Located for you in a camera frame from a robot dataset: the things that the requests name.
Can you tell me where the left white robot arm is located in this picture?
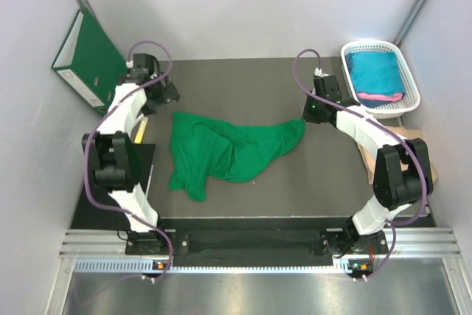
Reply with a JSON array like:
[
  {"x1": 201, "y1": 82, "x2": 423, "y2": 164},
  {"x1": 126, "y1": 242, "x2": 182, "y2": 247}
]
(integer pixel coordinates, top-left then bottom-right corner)
[{"x1": 83, "y1": 53, "x2": 179, "y2": 254}]

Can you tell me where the beige folded t shirt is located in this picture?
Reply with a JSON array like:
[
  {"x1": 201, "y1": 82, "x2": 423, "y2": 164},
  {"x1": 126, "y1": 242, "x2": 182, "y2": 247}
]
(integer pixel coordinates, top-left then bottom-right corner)
[{"x1": 357, "y1": 125, "x2": 438, "y2": 185}]

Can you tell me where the white plastic basket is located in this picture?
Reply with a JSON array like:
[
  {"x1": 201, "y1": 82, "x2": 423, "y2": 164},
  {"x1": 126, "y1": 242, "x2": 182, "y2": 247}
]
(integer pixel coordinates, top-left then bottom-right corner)
[{"x1": 341, "y1": 40, "x2": 420, "y2": 120}]

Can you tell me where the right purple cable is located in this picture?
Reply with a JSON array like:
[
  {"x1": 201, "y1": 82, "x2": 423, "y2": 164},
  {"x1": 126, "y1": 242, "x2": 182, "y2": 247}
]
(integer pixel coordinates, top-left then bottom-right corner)
[{"x1": 293, "y1": 48, "x2": 431, "y2": 282}]

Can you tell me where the green ring binder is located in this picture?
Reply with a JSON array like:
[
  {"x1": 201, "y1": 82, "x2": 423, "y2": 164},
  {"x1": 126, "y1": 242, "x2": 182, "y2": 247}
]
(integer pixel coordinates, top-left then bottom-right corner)
[{"x1": 51, "y1": 10, "x2": 127, "y2": 117}]

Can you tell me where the blue folded t shirt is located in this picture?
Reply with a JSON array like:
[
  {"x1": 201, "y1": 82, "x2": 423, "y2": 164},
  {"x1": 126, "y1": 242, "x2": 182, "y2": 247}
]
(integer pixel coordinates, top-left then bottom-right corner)
[{"x1": 345, "y1": 51, "x2": 404, "y2": 95}]

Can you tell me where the green t shirt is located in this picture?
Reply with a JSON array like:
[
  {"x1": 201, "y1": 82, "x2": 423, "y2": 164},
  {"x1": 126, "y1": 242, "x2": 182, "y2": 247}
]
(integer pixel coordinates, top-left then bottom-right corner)
[{"x1": 168, "y1": 111, "x2": 305, "y2": 202}]

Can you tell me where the white slotted cable duct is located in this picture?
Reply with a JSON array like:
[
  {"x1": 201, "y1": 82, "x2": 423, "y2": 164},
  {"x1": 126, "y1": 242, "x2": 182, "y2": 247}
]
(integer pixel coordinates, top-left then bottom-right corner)
[{"x1": 73, "y1": 257, "x2": 375, "y2": 274}]

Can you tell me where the aluminium frame rail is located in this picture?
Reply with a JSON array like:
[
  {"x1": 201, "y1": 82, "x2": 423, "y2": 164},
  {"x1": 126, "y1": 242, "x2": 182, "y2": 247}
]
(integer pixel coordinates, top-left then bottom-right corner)
[{"x1": 59, "y1": 228, "x2": 461, "y2": 258}]

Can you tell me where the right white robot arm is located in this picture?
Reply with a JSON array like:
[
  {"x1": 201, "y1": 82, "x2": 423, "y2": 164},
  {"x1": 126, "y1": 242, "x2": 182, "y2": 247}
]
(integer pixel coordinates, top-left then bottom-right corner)
[{"x1": 302, "y1": 74, "x2": 434, "y2": 253}]

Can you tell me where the pink folded t shirt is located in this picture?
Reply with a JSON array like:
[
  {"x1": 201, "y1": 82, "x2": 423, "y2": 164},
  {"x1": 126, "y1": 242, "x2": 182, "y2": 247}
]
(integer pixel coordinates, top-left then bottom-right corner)
[{"x1": 356, "y1": 92, "x2": 403, "y2": 102}]

